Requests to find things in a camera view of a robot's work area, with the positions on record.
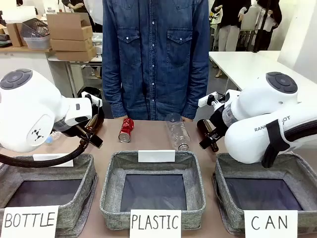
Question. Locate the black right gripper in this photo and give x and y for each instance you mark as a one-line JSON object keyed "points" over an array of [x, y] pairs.
{"points": [[219, 121]]}

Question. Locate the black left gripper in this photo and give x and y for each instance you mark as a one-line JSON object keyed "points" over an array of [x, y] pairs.
{"points": [[101, 125]]}

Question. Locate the brown glass bottle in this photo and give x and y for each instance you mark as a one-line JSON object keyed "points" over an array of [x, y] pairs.
{"points": [[204, 126], [92, 122]]}

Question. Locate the large clear plastic bottle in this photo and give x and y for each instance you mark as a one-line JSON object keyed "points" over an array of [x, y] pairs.
{"points": [[177, 134]]}

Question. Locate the red crushed can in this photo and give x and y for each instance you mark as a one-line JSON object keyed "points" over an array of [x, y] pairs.
{"points": [[126, 129]]}

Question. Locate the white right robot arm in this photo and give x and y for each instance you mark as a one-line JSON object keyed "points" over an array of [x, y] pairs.
{"points": [[260, 136]]}

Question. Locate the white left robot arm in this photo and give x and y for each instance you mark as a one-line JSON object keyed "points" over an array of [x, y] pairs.
{"points": [[29, 104]]}

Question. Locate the person's right forearm denim sleeve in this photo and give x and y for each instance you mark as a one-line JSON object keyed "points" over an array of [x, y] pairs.
{"points": [[114, 99]]}

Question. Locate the person's left forearm denim sleeve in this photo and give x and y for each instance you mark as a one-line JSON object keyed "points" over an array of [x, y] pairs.
{"points": [[198, 99]]}

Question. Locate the grey fabric basket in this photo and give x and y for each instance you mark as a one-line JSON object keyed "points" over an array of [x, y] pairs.
{"points": [[114, 198], [74, 213], [227, 198]]}

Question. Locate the white paper label CAN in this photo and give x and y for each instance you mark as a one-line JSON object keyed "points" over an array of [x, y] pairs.
{"points": [[270, 223]]}

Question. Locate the person's left hand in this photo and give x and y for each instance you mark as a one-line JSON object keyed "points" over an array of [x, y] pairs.
{"points": [[187, 119]]}

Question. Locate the black backpack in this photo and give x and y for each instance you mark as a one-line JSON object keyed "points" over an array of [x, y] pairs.
{"points": [[92, 90]]}

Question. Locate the blank white card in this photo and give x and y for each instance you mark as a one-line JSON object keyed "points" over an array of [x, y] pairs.
{"points": [[44, 156], [156, 156]]}

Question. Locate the flat closed cardboard box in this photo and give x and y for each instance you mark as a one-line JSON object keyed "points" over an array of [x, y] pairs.
{"points": [[74, 55], [71, 45]]}

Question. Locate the white desk under boxes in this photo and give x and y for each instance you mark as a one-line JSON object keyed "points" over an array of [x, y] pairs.
{"points": [[59, 59]]}

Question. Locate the white paper label PLASTIC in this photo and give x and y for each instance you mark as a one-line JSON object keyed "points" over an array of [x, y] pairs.
{"points": [[154, 221]]}

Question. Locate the person in denim shirt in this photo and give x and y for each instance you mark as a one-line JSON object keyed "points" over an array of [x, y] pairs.
{"points": [[153, 62]]}

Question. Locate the white paper label BOTTLE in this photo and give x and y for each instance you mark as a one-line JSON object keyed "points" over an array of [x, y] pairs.
{"points": [[29, 220]]}

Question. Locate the bystander black top white trousers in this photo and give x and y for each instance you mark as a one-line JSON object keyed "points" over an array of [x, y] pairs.
{"points": [[230, 37]]}

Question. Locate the black tripod pole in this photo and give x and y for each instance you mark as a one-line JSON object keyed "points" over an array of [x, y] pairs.
{"points": [[258, 44]]}

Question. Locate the clear plastic storage container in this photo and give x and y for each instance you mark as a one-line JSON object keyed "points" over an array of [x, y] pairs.
{"points": [[37, 42]]}

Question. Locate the large open cardboard box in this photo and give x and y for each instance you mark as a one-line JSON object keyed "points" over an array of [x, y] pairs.
{"points": [[69, 27]]}

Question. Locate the small upright cardboard box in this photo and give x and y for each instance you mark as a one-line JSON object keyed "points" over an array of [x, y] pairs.
{"points": [[15, 34]]}

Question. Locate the bystander in dark top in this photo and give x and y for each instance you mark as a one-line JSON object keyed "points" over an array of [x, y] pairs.
{"points": [[69, 3]]}

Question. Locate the bystander in black coat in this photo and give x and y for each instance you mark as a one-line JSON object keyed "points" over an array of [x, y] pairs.
{"points": [[273, 15]]}

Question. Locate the white foam block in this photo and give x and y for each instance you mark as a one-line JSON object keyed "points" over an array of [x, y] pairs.
{"points": [[17, 15]]}

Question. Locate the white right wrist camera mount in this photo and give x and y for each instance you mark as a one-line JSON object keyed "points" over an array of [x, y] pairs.
{"points": [[204, 101]]}

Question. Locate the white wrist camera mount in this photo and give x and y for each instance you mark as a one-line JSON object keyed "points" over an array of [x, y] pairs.
{"points": [[204, 101], [86, 97]]}

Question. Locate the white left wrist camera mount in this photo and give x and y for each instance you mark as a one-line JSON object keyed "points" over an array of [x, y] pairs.
{"points": [[86, 97]]}

